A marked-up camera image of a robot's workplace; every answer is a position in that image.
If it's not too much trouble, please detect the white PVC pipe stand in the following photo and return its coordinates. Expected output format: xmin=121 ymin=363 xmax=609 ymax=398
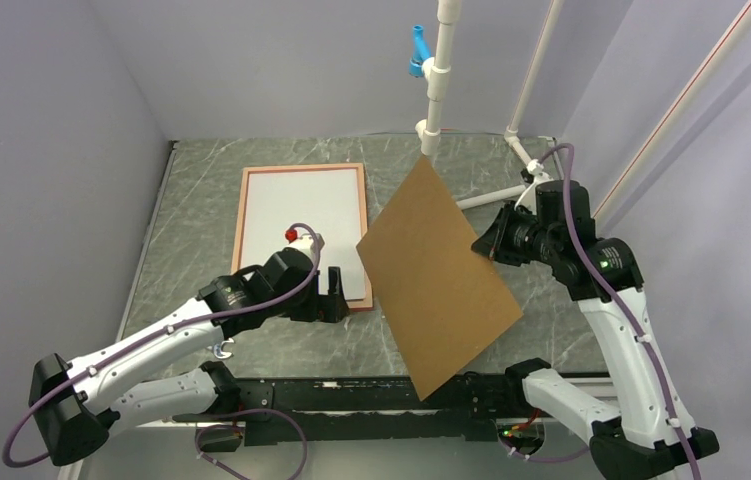
xmin=411 ymin=0 xmax=751 ymax=223

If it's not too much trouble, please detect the red wooden picture frame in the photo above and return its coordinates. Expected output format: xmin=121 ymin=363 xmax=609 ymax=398
xmin=231 ymin=163 xmax=374 ymax=311

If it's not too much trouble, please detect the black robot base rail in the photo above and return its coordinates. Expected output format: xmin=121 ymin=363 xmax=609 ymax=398
xmin=104 ymin=357 xmax=631 ymax=455

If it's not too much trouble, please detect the blue pipe fitting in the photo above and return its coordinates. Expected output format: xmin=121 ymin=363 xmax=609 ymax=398
xmin=408 ymin=24 xmax=435 ymax=81

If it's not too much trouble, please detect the brown cardboard backing board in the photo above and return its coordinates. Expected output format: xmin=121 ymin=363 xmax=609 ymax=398
xmin=356 ymin=156 xmax=523 ymax=400

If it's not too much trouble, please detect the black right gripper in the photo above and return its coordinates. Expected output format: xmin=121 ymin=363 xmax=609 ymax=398
xmin=473 ymin=198 xmax=561 ymax=265

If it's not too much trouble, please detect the silver open-end wrench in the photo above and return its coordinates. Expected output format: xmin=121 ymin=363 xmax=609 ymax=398
xmin=208 ymin=339 xmax=235 ymax=360

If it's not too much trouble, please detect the glossy photo with white borders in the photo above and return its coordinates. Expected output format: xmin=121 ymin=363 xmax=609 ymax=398
xmin=237 ymin=168 xmax=368 ymax=303

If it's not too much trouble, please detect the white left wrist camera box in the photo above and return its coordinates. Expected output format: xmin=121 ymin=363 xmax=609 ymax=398
xmin=284 ymin=228 xmax=324 ymax=265

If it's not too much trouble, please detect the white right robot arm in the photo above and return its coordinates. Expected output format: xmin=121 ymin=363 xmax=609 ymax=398
xmin=472 ymin=180 xmax=720 ymax=479

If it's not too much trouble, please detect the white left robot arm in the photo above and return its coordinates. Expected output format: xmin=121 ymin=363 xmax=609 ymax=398
xmin=29 ymin=242 xmax=350 ymax=466

